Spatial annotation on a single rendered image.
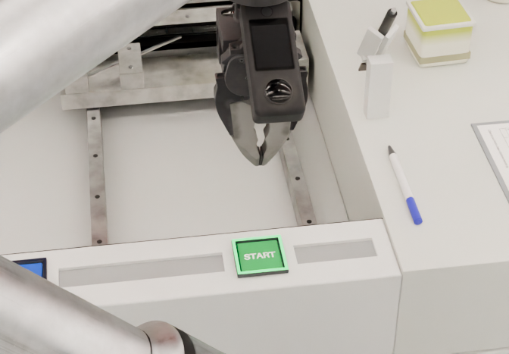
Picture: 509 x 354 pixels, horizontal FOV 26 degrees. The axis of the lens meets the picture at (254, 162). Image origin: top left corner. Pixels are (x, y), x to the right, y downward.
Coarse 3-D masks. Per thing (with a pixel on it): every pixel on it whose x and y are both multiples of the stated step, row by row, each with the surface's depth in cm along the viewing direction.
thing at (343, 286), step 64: (64, 256) 122; (128, 256) 122; (192, 256) 122; (320, 256) 122; (384, 256) 122; (128, 320) 118; (192, 320) 119; (256, 320) 121; (320, 320) 122; (384, 320) 124
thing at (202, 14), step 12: (288, 0) 168; (180, 12) 166; (192, 12) 166; (204, 12) 167; (156, 24) 167; (168, 24) 167; (144, 48) 170; (168, 48) 170; (180, 48) 170; (192, 48) 170; (204, 48) 171; (216, 48) 171; (108, 60) 170
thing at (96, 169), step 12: (96, 108) 162; (96, 120) 160; (96, 132) 157; (96, 144) 155; (96, 156) 153; (96, 168) 151; (96, 180) 149; (96, 192) 147; (96, 204) 145; (96, 216) 144; (96, 228) 142; (96, 240) 140
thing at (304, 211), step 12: (288, 144) 155; (288, 156) 153; (288, 168) 151; (300, 168) 151; (288, 180) 152; (300, 180) 149; (300, 192) 147; (300, 204) 145; (300, 216) 144; (312, 216) 144
